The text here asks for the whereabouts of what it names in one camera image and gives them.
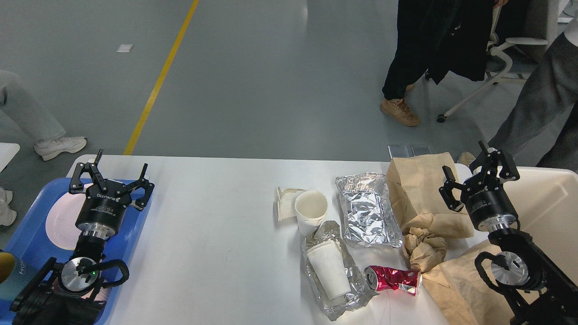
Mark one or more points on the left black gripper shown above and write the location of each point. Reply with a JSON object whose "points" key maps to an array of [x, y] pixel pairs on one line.
{"points": [[104, 212]]}

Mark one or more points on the crushed red soda can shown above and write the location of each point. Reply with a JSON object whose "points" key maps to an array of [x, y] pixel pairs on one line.
{"points": [[381, 278]]}

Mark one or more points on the crumpled brown paper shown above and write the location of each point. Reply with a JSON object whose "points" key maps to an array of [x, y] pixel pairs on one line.
{"points": [[423, 249]]}

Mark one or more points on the pink plate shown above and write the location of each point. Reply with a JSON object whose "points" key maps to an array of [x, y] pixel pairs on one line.
{"points": [[60, 222]]}

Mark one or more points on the white office chair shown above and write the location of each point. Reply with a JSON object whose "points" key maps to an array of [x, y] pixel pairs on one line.
{"points": [[511, 60]]}

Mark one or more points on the person in black clothes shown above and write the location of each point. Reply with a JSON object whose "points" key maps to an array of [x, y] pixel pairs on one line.
{"points": [[436, 37]]}

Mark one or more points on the teal mug yellow inside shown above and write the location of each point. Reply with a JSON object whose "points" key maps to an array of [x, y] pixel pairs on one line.
{"points": [[15, 274]]}

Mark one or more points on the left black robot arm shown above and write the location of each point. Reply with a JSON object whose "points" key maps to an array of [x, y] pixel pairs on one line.
{"points": [[75, 292]]}

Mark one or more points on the lying white paper cup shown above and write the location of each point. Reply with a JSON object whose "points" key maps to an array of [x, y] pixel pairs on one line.
{"points": [[327, 262]]}

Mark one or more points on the crumpled foil under cup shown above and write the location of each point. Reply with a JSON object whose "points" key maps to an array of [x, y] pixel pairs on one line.
{"points": [[360, 293]]}

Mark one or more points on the blue plastic tray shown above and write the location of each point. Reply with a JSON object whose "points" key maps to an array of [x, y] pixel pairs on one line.
{"points": [[31, 243]]}

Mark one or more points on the large aluminium foil sheet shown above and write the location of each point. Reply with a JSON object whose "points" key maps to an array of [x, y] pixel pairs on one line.
{"points": [[367, 212]]}

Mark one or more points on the metal floor plate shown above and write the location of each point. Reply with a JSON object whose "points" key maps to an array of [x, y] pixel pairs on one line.
{"points": [[406, 151]]}

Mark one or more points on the person in light jeans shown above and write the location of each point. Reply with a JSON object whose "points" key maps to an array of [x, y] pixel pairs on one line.
{"points": [[35, 120]]}

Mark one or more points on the white table corner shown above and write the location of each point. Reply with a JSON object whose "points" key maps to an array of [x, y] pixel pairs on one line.
{"points": [[7, 152]]}

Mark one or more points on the crushed white paper cup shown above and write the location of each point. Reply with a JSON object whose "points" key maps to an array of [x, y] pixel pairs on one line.
{"points": [[285, 202]]}

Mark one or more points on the brown paper bag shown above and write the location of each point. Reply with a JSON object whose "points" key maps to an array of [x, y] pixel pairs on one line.
{"points": [[461, 294], [413, 185]]}

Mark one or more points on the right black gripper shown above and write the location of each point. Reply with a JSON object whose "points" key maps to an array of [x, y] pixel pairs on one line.
{"points": [[483, 196]]}

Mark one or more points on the person in grey trousers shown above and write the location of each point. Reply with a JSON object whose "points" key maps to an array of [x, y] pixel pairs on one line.
{"points": [[551, 89]]}

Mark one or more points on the upright white paper cup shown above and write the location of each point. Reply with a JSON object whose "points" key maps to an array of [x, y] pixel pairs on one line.
{"points": [[310, 207]]}

